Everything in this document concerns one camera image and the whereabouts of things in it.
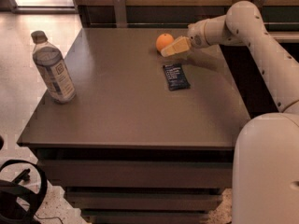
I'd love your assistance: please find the clear plastic water bottle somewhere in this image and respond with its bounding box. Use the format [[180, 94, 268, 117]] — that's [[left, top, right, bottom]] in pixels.
[[31, 31, 76, 104]]

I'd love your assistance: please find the wooden wall shelf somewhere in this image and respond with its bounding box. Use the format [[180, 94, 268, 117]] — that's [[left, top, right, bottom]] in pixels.
[[74, 0, 299, 43]]

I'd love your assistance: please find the dark blue snack packet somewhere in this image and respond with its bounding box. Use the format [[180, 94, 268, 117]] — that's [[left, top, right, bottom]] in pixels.
[[163, 63, 190, 91]]

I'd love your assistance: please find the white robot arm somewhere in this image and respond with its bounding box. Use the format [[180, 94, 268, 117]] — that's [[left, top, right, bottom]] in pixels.
[[161, 1, 299, 224]]

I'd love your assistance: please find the orange fruit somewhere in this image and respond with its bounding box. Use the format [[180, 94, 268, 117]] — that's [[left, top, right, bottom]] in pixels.
[[156, 34, 174, 52]]

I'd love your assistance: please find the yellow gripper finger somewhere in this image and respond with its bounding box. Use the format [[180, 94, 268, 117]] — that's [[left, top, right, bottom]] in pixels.
[[161, 36, 192, 57]]

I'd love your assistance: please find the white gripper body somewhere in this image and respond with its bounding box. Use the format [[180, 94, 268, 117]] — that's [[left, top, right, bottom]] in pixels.
[[187, 21, 208, 49]]

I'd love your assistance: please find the left metal bracket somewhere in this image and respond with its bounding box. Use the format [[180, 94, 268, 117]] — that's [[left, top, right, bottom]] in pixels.
[[113, 0, 128, 28]]

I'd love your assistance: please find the grey drawer cabinet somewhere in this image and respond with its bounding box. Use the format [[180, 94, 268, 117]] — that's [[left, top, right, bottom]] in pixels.
[[19, 29, 249, 224]]

